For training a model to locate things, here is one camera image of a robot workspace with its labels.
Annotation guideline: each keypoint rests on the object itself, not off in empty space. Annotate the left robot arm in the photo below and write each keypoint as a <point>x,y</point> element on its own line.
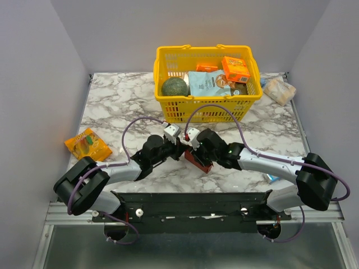
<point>81,188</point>

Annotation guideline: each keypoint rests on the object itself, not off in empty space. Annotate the large orange snack box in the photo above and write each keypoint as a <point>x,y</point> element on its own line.
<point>235,70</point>

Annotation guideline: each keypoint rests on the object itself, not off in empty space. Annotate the green round melon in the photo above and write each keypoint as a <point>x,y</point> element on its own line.
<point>175,86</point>

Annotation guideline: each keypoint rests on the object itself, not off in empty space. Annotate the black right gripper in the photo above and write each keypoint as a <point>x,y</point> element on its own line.
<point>198,153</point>

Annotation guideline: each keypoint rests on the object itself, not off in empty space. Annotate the yellow plastic shopping basket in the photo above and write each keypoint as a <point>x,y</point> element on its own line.
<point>174,61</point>

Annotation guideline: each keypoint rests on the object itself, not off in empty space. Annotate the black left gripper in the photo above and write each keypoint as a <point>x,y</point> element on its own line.
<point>178,149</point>

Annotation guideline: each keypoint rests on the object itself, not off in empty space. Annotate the light blue chips bag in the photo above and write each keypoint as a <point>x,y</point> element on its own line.
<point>211,84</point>

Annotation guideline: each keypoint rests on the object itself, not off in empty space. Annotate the blue small packet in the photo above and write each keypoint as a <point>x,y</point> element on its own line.
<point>270,178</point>

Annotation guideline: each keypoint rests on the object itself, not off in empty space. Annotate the black mounting base plate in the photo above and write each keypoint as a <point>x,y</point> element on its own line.
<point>180,213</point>

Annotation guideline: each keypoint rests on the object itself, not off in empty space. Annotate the beige tissue packet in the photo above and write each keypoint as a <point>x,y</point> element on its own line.
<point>280,91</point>

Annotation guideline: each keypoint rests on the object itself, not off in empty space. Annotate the small orange flat box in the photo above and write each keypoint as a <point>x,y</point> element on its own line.
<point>206,68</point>

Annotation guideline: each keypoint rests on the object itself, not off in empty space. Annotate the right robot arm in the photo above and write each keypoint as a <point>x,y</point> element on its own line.
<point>311,184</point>

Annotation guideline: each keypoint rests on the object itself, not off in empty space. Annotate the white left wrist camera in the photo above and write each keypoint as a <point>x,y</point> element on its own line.
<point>171,132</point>

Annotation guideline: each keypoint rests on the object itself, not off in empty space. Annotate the red paper box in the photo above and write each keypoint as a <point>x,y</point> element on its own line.
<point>203,165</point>

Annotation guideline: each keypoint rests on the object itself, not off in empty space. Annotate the orange gummy candy bag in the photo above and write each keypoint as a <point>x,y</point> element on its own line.
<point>88,144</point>

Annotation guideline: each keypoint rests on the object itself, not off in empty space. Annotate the blue item behind basket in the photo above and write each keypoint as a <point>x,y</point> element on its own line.
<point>262,82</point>

